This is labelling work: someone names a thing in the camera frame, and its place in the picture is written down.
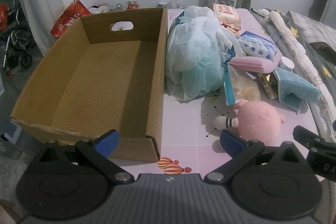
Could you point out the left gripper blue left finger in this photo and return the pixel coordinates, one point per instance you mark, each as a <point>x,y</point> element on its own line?
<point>96,153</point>

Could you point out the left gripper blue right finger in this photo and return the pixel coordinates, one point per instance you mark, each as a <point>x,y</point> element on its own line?
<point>243,154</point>

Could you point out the pink plush doll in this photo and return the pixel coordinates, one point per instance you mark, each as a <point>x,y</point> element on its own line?
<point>255,120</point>

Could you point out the clear blue snack bag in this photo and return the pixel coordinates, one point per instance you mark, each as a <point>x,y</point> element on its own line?
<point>239,86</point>

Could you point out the light blue checked towel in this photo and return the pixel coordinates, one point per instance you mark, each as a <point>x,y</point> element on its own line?
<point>293,89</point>

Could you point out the blue white tissue pack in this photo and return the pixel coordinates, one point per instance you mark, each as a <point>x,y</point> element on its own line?
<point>257,46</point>

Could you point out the white rolled blanket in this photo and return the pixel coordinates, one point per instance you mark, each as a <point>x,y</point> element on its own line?
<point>308,63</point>

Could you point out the gold foil box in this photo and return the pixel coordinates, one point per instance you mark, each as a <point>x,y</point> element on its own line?
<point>270,84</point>

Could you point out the brown cardboard box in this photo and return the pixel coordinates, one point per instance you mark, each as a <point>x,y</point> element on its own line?
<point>107,71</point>

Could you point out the white plastic jar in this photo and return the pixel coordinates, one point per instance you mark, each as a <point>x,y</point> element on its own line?
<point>286,64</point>

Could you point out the white blue plastic bag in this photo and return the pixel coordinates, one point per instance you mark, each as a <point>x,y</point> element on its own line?
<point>198,48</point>

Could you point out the grey patterned quilt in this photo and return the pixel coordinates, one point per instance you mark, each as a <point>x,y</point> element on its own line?
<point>320,36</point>

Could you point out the folded wheelchair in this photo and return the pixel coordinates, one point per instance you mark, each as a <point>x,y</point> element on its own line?
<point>16,37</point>

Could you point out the pink wet wipes pack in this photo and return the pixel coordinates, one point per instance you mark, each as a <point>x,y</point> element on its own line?
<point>227,16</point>

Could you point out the red gift bag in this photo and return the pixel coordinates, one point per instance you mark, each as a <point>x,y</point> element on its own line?
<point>75,10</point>

